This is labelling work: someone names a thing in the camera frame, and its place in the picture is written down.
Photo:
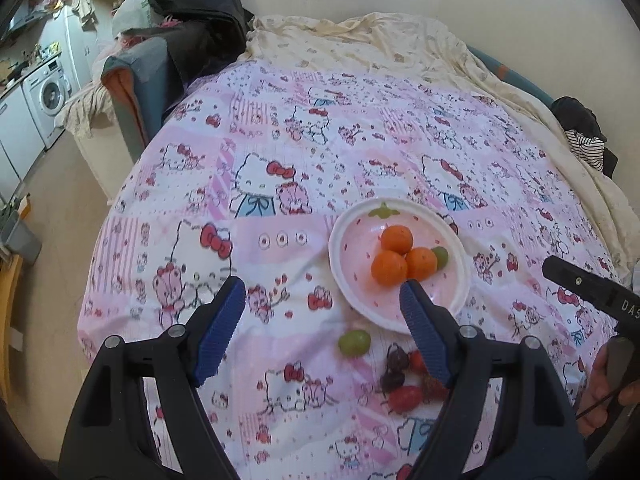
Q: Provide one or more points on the striped black clothing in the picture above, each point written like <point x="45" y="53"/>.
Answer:
<point x="583" y="133"/>

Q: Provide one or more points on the white plastic bag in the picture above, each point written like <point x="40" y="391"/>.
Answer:
<point x="131" y="14"/>

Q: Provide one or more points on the large orange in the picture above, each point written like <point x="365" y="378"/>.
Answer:
<point x="389" y="268"/>

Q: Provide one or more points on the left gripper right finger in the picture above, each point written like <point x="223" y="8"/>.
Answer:
<point x="535" y="433"/>

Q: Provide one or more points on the person's right hand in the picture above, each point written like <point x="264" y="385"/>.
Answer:
<point x="597" y="389"/>

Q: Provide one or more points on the red strawberry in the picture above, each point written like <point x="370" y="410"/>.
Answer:
<point x="433" y="390"/>

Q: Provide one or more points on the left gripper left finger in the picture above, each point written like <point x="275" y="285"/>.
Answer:
<point x="138" y="414"/>

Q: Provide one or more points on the black clothes pile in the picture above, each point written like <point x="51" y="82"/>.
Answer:
<point x="204" y="37"/>

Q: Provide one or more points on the green grape in plate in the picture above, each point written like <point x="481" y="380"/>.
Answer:
<point x="442" y="256"/>

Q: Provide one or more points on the dark purple grape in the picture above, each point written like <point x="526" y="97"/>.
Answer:
<point x="397" y="360"/>

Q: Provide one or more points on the pink Hello Kitty blanket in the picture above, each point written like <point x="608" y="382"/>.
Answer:
<point x="287" y="179"/>

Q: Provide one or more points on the small orange mandarin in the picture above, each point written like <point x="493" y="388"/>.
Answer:
<point x="421" y="262"/>

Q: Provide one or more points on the pink strawberry plate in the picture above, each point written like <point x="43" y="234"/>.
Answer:
<point x="380" y="243"/>

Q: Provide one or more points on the white washing machine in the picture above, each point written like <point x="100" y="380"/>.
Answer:
<point x="46" y="90"/>

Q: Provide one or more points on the red cherry tomato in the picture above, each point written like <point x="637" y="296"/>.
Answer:
<point x="405" y="399"/>

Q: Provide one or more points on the green grape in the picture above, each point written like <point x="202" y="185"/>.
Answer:
<point x="354" y="343"/>
<point x="442" y="256"/>

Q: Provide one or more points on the white kitchen cabinet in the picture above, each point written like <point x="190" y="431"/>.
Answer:
<point x="21" y="143"/>

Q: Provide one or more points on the grey orange chair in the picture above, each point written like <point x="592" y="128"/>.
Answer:
<point x="135" y="95"/>

